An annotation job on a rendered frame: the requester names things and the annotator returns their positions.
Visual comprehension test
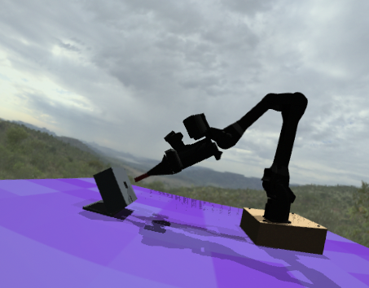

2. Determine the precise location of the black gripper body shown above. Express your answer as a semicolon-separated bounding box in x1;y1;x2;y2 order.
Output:
165;144;201;174

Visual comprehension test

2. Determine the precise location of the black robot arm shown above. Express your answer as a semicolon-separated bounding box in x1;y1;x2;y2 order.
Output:
164;92;308;224

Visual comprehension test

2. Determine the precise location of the grey sloped panel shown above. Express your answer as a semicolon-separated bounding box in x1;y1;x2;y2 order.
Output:
82;168;138;217

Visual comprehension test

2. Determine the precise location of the dark red peg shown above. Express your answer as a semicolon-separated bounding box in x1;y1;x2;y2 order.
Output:
134;173;148;182

